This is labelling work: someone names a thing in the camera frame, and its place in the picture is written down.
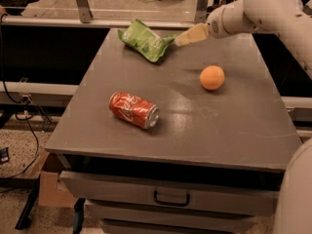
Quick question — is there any black drawer handle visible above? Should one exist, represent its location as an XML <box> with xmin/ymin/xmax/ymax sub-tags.
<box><xmin>153</xmin><ymin>190</ymin><xmax>190</xmax><ymax>207</ymax></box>

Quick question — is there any grey drawer cabinet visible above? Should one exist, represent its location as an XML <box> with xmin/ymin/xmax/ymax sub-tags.
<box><xmin>46</xmin><ymin>30</ymin><xmax>300</xmax><ymax>234</ymax></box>

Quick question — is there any red soda can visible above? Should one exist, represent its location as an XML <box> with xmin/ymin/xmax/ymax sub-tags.
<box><xmin>109</xmin><ymin>92</ymin><xmax>159</xmax><ymax>130</ymax></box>

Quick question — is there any green rice chip bag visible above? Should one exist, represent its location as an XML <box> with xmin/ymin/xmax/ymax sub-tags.
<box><xmin>118</xmin><ymin>19</ymin><xmax>177</xmax><ymax>62</ymax></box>

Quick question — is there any orange fruit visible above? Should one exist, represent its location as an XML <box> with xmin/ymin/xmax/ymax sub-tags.
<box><xmin>200</xmin><ymin>65</ymin><xmax>225</xmax><ymax>90</ymax></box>

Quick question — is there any metal railing frame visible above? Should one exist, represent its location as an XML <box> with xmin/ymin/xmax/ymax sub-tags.
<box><xmin>2</xmin><ymin>0</ymin><xmax>210</xmax><ymax>28</ymax></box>

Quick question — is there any black cable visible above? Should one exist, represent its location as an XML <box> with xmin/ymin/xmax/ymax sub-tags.
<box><xmin>0</xmin><ymin>13</ymin><xmax>41</xmax><ymax>180</ymax></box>

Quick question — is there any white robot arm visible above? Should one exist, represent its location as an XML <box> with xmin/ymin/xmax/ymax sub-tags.
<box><xmin>175</xmin><ymin>0</ymin><xmax>312</xmax><ymax>234</ymax></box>

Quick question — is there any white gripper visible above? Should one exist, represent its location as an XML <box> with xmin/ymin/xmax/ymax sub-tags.
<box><xmin>175</xmin><ymin>0</ymin><xmax>253</xmax><ymax>46</ymax></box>

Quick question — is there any cardboard box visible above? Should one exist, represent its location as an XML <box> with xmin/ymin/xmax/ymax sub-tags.
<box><xmin>30</xmin><ymin>151</ymin><xmax>77</xmax><ymax>208</ymax></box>

